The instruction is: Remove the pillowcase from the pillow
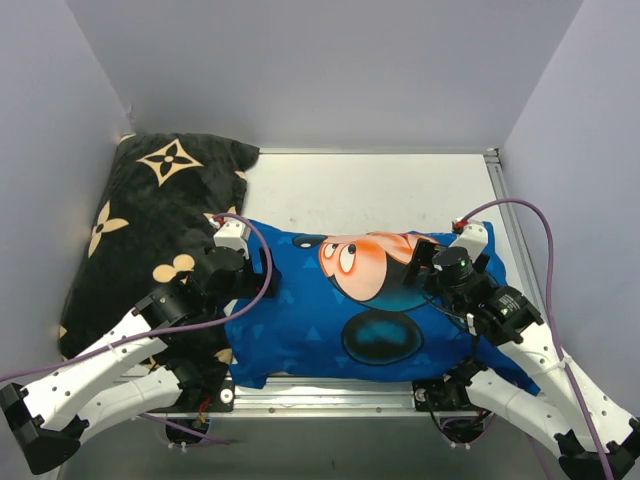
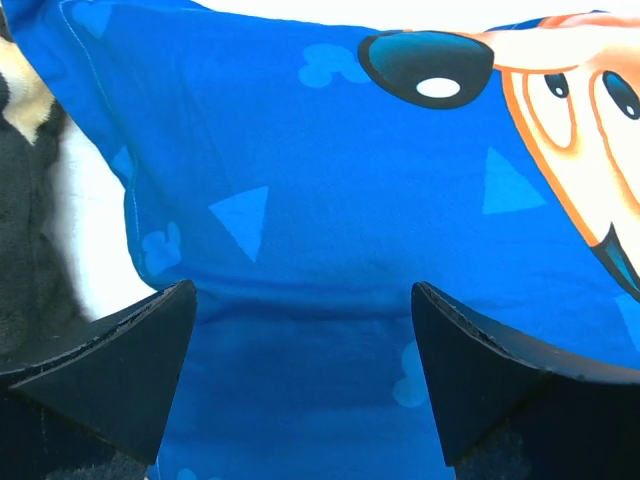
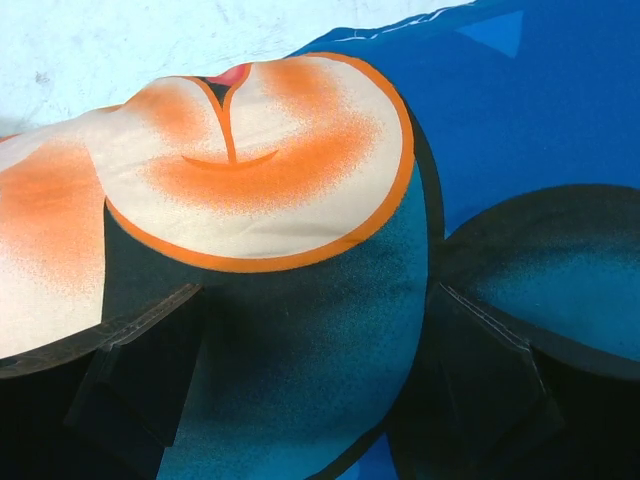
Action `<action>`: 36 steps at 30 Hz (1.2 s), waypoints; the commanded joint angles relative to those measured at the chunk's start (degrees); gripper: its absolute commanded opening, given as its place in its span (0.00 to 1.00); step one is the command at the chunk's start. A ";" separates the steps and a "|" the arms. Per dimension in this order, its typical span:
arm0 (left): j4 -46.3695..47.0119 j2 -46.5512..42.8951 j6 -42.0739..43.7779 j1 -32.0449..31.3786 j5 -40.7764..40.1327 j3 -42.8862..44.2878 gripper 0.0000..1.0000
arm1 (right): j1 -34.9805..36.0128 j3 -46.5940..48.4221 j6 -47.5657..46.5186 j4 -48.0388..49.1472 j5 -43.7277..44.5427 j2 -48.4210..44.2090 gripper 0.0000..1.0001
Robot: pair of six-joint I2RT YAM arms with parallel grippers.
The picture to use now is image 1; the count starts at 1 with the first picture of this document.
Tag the aluminium right side rail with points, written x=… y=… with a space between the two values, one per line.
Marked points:
x=540 y=287

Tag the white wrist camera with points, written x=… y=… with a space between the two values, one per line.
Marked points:
x=232 y=234
x=470 y=235

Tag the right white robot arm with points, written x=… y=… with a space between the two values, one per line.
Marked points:
x=590 y=435

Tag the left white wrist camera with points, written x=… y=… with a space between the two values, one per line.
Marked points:
x=232 y=234

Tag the aluminium rail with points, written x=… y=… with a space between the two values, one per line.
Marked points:
x=292 y=397
x=540 y=287

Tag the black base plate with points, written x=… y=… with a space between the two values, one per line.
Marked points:
x=220 y=400
x=441 y=395

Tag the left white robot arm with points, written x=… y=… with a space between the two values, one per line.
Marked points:
x=141 y=364

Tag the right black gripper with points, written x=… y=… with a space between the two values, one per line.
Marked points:
x=420 y=262

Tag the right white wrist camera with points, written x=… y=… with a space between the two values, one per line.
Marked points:
x=470 y=235

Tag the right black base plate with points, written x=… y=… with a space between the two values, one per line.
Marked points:
x=441 y=395

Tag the blue and yellow pillowcase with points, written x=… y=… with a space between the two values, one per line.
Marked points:
x=342 y=310

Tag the black patterned plush cushion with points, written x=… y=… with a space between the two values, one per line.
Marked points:
x=151 y=224

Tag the aluminium front rail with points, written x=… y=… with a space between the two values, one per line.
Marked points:
x=292 y=397

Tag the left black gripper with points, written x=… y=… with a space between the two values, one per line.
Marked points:
x=258 y=273

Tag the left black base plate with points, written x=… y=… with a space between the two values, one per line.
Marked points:
x=220 y=400

